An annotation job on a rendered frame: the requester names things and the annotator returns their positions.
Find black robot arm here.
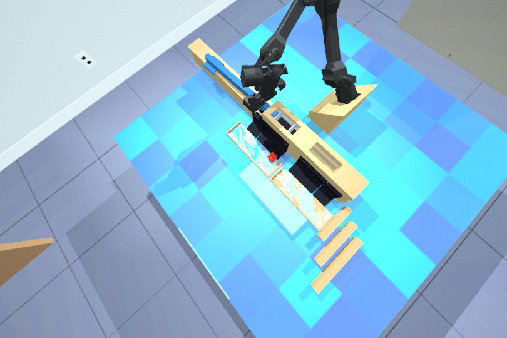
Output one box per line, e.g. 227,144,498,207
240,0,361,104

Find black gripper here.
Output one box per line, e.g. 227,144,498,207
243,78,286,113

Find red cube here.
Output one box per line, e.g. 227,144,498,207
267,152,277,162

